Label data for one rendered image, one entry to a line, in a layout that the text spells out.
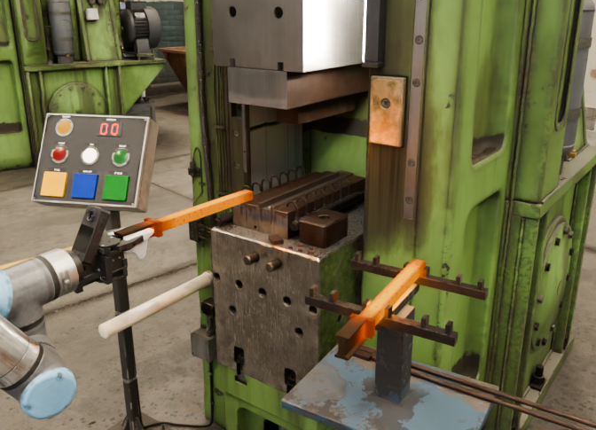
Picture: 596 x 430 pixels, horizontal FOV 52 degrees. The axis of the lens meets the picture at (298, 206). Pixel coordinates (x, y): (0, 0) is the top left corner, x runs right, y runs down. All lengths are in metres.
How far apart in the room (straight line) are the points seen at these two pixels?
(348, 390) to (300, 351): 0.32
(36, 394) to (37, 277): 0.22
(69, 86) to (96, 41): 0.52
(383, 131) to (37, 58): 4.90
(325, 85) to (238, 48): 0.26
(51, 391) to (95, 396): 1.61
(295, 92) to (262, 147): 0.38
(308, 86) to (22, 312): 0.89
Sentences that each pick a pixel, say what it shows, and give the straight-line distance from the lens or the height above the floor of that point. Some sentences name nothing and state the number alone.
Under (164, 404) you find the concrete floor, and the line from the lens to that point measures 2.62.
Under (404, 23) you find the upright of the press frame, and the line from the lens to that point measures 1.54.
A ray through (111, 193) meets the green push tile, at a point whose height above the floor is 0.99.
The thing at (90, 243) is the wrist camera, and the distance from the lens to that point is 1.27.
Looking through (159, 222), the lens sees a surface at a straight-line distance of 1.38.
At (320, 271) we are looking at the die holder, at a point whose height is 0.88.
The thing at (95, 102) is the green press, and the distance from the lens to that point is 6.36.
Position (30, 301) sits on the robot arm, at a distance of 1.21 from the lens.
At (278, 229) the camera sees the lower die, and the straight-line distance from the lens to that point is 1.68.
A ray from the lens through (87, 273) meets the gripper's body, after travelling 1.30.
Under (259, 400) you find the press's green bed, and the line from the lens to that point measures 1.92.
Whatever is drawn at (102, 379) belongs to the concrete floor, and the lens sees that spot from 2.83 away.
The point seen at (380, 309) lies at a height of 0.98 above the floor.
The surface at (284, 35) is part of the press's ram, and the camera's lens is 1.55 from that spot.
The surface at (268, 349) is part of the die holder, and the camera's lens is 1.79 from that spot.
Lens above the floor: 1.54
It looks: 19 degrees down
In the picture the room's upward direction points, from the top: straight up
